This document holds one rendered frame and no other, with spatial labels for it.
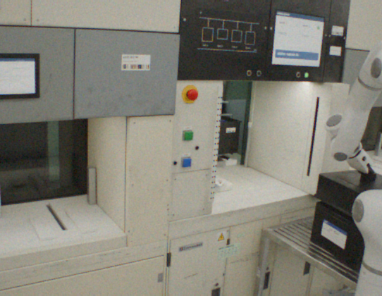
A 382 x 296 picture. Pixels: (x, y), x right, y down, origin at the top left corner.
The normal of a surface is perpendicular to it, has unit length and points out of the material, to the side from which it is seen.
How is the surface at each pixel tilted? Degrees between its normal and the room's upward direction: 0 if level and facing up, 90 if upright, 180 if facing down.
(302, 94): 90
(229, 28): 90
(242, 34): 90
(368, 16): 90
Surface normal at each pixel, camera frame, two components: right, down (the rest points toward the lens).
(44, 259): 0.54, 0.25
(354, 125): -0.12, 0.03
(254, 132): -0.84, 0.08
